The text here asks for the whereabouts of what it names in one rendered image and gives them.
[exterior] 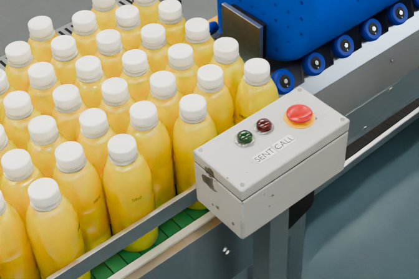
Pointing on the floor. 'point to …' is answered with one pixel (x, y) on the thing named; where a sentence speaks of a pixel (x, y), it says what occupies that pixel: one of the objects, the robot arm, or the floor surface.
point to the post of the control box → (271, 248)
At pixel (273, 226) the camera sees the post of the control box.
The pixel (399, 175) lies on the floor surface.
